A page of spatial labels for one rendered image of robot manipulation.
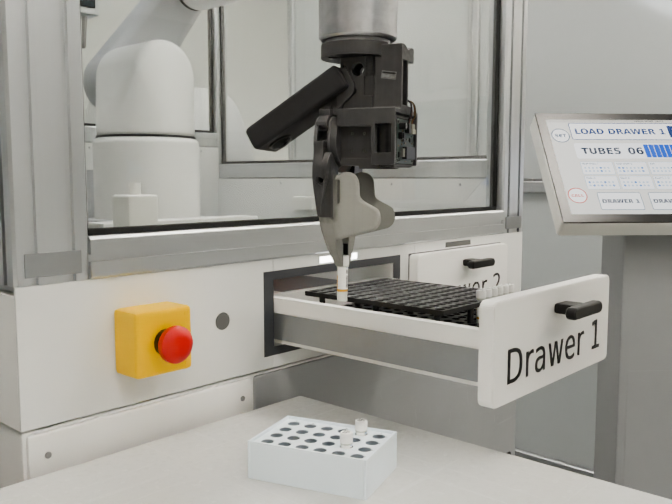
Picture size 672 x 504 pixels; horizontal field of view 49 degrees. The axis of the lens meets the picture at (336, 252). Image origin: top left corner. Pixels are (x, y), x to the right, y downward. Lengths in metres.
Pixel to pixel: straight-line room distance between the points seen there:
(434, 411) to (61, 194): 0.77
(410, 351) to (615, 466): 1.08
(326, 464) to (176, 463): 0.17
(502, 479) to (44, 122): 0.57
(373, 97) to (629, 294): 1.15
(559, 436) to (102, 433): 2.16
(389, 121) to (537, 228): 2.07
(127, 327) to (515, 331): 0.41
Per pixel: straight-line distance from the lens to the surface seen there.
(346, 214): 0.70
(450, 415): 1.36
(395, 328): 0.84
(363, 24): 0.69
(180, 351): 0.79
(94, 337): 0.82
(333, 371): 1.08
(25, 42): 0.79
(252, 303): 0.95
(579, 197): 1.61
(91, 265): 0.81
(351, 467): 0.69
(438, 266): 1.23
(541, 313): 0.84
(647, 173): 1.71
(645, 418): 1.83
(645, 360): 1.80
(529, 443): 2.89
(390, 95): 0.69
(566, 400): 2.77
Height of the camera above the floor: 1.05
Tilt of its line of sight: 6 degrees down
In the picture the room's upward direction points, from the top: straight up
